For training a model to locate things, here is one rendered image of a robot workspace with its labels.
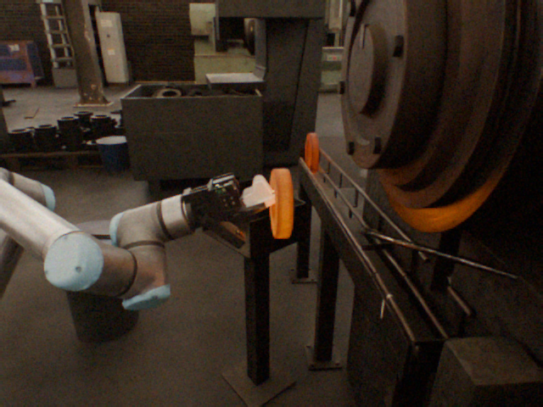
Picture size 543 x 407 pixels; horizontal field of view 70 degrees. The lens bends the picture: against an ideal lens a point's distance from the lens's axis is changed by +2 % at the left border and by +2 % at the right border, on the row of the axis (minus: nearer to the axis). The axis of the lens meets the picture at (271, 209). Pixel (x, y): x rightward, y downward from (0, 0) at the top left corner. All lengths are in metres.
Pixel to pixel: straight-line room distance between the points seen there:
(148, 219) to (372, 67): 0.53
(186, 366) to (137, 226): 0.89
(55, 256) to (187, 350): 1.03
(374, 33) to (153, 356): 1.44
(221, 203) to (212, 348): 0.96
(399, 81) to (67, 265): 0.56
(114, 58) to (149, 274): 9.51
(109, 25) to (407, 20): 9.80
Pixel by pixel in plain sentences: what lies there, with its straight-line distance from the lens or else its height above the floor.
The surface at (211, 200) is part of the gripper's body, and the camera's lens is 0.82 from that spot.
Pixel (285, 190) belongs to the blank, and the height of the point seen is 0.88.
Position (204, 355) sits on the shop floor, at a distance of 1.65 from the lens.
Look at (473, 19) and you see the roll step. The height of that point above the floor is 1.18.
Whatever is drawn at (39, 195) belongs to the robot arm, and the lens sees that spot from 1.27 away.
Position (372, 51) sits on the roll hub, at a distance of 0.55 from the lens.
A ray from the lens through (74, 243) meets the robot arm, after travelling 0.72.
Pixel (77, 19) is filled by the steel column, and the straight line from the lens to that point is 7.53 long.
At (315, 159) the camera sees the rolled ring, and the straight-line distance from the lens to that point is 1.67.
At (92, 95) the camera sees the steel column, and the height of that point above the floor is 0.18.
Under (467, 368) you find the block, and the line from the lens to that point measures 0.55.
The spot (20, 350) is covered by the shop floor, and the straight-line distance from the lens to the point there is 1.94.
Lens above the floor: 1.16
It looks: 25 degrees down
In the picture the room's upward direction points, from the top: straight up
